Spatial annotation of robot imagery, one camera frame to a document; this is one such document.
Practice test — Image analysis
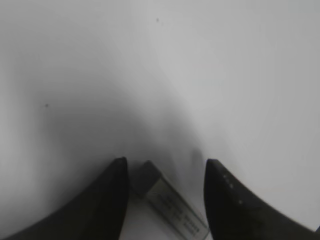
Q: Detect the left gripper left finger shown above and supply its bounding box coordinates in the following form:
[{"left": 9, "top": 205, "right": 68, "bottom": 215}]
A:
[{"left": 7, "top": 157, "right": 129, "bottom": 240}]

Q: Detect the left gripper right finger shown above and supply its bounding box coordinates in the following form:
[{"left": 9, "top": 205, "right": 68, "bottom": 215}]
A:
[{"left": 203, "top": 159, "right": 320, "bottom": 240}]

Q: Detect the grey white eraser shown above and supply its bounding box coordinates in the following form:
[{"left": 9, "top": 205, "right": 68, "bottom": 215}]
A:
[{"left": 130, "top": 160, "right": 210, "bottom": 240}]

